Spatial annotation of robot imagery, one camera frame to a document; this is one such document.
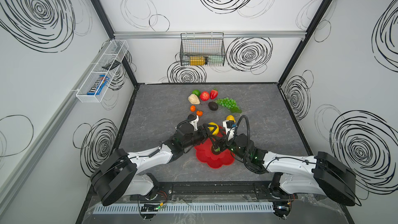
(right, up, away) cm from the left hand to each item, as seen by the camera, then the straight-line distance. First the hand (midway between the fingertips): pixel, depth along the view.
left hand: (217, 130), depth 77 cm
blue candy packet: (-56, +22, -5) cm, 61 cm away
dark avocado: (0, +11, +25) cm, 28 cm away
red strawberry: (+1, +19, +32) cm, 37 cm away
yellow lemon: (-3, +1, -2) cm, 4 cm away
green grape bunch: (+12, +12, +27) cm, 32 cm away
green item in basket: (0, +38, +10) cm, 40 cm away
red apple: (-6, +17, +28) cm, 34 cm away
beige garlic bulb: (-13, +15, +28) cm, 35 cm away
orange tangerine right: (-9, +6, +25) cm, 27 cm away
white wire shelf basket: (-59, +45, +15) cm, 76 cm away
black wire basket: (-7, +48, +22) cm, 53 cm away
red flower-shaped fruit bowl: (-6, -15, +9) cm, 18 cm away
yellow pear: (+10, +4, +16) cm, 20 cm away
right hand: (-2, -1, +1) cm, 2 cm away
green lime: (-11, +21, +35) cm, 42 cm away
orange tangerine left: (-14, +9, +26) cm, 31 cm away
